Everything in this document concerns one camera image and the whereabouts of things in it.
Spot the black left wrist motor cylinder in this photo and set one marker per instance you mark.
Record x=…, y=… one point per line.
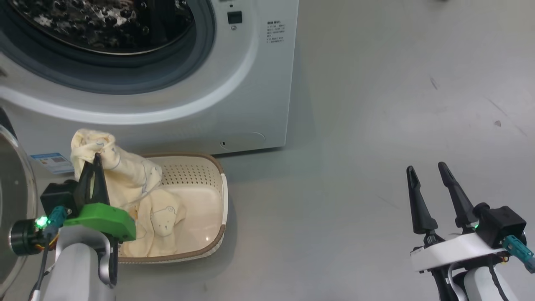
x=23, y=237

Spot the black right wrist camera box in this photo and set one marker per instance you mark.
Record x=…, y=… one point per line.
x=501, y=225

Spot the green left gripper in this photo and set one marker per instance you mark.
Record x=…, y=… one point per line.
x=102, y=219

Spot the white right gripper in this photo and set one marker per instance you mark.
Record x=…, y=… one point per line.
x=451, y=251

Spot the teal right camera connector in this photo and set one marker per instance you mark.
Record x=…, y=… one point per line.
x=518, y=251

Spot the cream outline print garment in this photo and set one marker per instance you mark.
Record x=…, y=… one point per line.
x=121, y=171

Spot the cream perforated laundry basket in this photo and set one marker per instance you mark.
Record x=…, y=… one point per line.
x=196, y=196

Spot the teal left camera connector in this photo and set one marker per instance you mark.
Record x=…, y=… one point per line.
x=56, y=219

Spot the white front-load washing machine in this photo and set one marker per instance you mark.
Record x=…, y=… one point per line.
x=250, y=104

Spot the teal camera connector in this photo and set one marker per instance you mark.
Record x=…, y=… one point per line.
x=518, y=251
x=56, y=219

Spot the round glass washing machine door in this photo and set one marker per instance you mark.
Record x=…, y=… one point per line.
x=16, y=188

